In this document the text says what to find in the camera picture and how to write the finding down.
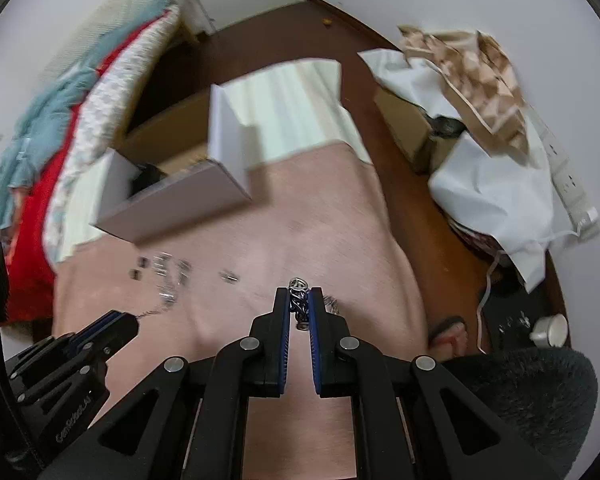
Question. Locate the open white cardboard box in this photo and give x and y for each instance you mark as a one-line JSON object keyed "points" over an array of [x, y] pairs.
{"points": [[180, 195]]}

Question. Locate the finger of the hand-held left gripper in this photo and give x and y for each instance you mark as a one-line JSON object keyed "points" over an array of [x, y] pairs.
{"points": [[97, 324], [115, 335]]}

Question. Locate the stack of folded bedding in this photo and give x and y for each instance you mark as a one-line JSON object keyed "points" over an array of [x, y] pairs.
{"points": [[30, 240]]}

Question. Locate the brown cardboard box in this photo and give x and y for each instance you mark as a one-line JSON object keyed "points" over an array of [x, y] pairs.
{"points": [[405, 120]]}

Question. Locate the brown patterned paper bag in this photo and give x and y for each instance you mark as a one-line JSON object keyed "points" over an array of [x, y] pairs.
{"points": [[475, 85]]}

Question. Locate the white ribbed cloth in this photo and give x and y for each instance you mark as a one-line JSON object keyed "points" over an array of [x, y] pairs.
{"points": [[290, 110]]}

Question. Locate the small silver jewelry piece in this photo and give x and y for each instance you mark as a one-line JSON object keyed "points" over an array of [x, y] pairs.
{"points": [[229, 276], [332, 306], [183, 270], [138, 267], [160, 265]]}

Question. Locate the dark fuzzy cushion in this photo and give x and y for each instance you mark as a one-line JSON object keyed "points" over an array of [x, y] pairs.
{"points": [[525, 410]]}

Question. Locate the teal blanket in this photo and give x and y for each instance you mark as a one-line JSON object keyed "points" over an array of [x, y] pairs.
{"points": [[35, 125]]}

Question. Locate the sandal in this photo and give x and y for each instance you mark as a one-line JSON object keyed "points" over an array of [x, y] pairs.
{"points": [[450, 332]]}

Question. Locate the white power strip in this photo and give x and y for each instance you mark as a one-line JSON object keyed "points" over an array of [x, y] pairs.
{"points": [[570, 180]]}

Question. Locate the patterned white quilt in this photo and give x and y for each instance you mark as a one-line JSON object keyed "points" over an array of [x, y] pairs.
{"points": [[110, 100]]}

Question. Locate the white fabric sheet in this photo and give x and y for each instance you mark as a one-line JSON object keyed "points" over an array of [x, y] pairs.
{"points": [[495, 185]]}

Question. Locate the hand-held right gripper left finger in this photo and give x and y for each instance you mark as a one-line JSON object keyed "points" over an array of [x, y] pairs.
{"points": [[285, 355]]}

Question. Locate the small white cup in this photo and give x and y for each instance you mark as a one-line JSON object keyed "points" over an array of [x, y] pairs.
{"points": [[550, 331]]}

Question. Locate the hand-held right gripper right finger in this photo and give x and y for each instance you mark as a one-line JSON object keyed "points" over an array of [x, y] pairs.
{"points": [[313, 360]]}

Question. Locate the pink table cloth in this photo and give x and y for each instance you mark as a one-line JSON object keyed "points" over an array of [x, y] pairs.
{"points": [[280, 230]]}

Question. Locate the red patterned bag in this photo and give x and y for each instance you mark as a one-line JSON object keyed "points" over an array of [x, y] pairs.
{"points": [[480, 242]]}

